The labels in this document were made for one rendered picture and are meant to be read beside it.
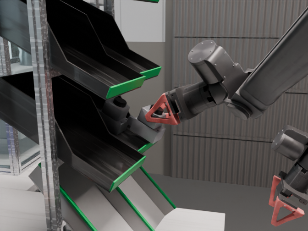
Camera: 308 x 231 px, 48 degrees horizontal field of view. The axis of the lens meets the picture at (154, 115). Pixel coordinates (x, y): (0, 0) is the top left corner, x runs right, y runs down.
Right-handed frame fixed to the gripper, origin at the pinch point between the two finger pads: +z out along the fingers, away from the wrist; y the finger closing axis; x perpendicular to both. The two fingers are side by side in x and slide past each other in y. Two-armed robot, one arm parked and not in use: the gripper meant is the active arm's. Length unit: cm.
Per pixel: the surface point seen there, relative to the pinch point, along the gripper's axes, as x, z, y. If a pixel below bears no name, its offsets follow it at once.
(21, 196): 9, 72, -17
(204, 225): 37.5, 13.6, -28.8
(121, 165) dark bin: 6.6, 3.9, 12.5
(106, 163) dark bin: 5.0, 5.2, 15.0
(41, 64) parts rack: -14.0, 1.4, 25.2
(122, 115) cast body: -2.7, 6.8, 1.3
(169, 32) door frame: -62, 77, -226
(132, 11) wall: -94, 100, -221
